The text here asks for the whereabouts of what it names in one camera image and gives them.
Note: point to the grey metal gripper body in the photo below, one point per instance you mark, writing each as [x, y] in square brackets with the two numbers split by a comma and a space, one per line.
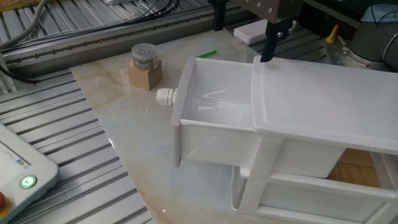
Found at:
[270, 9]

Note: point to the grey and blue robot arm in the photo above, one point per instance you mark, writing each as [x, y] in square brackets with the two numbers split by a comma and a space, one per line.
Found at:
[370, 37]

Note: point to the aluminium rail with holes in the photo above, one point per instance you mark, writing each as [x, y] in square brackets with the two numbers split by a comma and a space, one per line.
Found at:
[93, 46]

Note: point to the white rectangular adapter box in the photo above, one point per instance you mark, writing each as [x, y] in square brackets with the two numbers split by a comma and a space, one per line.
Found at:
[248, 32]

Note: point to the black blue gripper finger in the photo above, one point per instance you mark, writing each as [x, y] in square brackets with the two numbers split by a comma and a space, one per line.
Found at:
[219, 15]
[272, 40]

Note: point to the marble pattern board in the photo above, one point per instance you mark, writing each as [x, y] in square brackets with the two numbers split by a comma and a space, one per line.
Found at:
[130, 124]

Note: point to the yellow plastic cone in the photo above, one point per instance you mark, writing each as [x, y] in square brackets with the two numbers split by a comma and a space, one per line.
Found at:
[332, 34]

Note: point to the green plastic piece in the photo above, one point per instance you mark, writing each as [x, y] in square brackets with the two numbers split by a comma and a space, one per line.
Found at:
[206, 53]

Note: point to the white teach pendant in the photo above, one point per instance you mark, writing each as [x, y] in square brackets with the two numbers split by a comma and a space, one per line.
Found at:
[31, 161]

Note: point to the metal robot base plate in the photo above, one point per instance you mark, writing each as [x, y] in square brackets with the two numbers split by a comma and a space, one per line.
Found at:
[337, 53]

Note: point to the white plastic drawer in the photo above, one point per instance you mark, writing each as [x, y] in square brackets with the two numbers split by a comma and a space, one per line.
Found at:
[217, 93]
[311, 196]

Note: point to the wooden cube block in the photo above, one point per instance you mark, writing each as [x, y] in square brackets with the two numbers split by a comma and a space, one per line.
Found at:
[143, 78]

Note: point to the green yellow box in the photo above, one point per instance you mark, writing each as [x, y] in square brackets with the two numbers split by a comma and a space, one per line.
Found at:
[15, 4]

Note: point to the white plastic drawer cabinet frame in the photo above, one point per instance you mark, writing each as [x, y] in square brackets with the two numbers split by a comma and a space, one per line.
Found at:
[311, 99]

